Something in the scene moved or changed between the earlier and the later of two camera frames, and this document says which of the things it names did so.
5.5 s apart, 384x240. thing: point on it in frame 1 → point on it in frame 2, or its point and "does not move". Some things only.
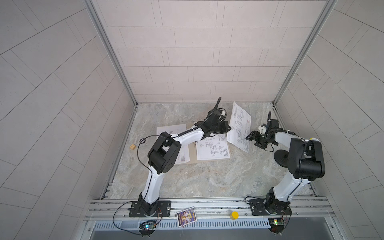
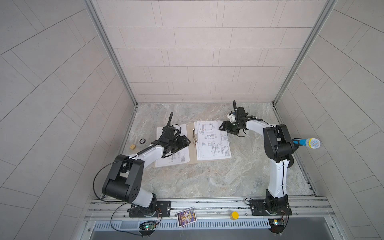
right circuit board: [276, 224] does not move
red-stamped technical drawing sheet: [238, 134] → [211, 143]
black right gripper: [255, 135] → [228, 127]
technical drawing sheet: [184, 155] does not move
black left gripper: [223, 124] → [181, 145]
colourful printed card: [186, 216] does not move
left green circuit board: [147, 225] does not move
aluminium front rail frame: [308, 213] does not move
